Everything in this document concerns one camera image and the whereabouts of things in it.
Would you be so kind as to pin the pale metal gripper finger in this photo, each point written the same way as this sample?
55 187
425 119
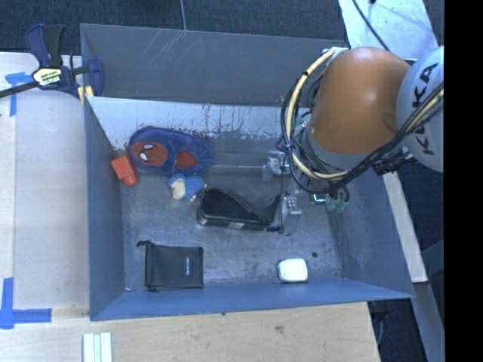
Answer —
292 217
274 164

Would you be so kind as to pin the white rounded box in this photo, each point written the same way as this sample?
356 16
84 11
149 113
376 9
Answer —
292 270

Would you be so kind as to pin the black curved case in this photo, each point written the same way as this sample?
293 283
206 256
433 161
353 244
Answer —
230 209

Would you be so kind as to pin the grey metal bin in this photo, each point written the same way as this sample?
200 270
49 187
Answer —
234 251

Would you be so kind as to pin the blue and cream toy animal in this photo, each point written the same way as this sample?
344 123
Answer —
186 187

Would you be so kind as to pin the blue slipper with red mask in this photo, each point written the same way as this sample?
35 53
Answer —
170 151

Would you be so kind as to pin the black fabric pouch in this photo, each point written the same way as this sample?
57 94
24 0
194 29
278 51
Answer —
171 266

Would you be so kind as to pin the red-orange plastic block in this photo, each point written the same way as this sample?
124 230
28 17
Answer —
124 169

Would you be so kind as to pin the pale wood board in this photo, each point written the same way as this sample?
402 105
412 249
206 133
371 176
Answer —
49 202

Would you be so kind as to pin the black cylinder on white bracket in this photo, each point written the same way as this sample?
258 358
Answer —
390 165

